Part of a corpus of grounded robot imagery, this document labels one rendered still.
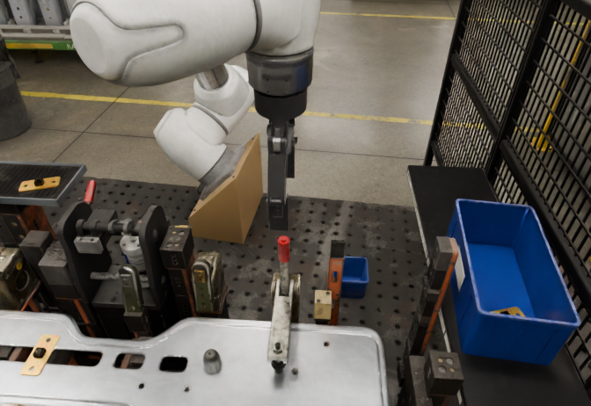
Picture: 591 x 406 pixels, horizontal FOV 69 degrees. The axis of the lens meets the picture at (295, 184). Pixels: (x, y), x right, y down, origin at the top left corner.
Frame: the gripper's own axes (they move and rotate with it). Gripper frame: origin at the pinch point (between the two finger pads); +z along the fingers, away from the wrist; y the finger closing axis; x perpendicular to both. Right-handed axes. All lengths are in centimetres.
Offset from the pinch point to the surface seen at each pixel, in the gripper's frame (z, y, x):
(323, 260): 61, -40, 9
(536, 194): 16, -23, 56
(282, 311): 24.0, 6.1, 0.1
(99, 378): 31.3, 17.8, -33.2
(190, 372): 31.3, 15.5, -16.7
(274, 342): 24.0, 12.7, -0.8
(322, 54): 131, -396, 5
